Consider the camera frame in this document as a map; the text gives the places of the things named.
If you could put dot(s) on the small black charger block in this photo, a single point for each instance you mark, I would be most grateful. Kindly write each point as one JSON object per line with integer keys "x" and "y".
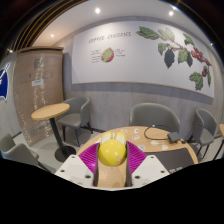
{"x": 174, "y": 136}

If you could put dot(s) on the small white sticker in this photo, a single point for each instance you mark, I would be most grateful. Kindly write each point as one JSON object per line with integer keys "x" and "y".
{"x": 135, "y": 137}
{"x": 136, "y": 131}
{"x": 142, "y": 147}
{"x": 164, "y": 147}
{"x": 154, "y": 143}

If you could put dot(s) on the coffee cherry wall mural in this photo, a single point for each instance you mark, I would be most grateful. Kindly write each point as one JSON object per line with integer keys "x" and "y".
{"x": 140, "y": 63}

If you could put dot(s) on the small round wooden pedestal table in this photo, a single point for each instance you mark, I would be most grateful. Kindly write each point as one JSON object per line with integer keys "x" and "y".
{"x": 50, "y": 111}

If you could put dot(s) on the yellow computer mouse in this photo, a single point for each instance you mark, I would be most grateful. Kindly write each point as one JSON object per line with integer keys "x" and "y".
{"x": 112, "y": 152}

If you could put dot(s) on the tall wooden wall panel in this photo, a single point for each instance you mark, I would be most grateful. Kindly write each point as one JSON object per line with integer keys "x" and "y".
{"x": 38, "y": 96}

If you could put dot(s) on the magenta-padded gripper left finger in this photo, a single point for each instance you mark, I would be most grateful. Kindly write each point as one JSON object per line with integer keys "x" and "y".
{"x": 74, "y": 166}

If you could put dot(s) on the dark grey mouse pad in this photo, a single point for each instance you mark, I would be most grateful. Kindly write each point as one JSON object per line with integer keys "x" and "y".
{"x": 173, "y": 160}

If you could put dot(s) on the ceiling lights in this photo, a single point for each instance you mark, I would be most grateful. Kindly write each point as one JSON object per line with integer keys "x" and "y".
{"x": 97, "y": 10}

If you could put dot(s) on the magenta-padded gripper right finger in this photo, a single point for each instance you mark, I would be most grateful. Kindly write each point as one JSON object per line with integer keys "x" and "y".
{"x": 150, "y": 166}

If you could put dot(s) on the grey upholstered chair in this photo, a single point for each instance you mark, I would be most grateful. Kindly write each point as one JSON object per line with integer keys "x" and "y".
{"x": 76, "y": 115}
{"x": 153, "y": 116}
{"x": 203, "y": 128}
{"x": 16, "y": 151}

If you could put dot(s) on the blue wall sign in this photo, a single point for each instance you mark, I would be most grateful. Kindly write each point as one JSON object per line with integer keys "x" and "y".
{"x": 3, "y": 81}

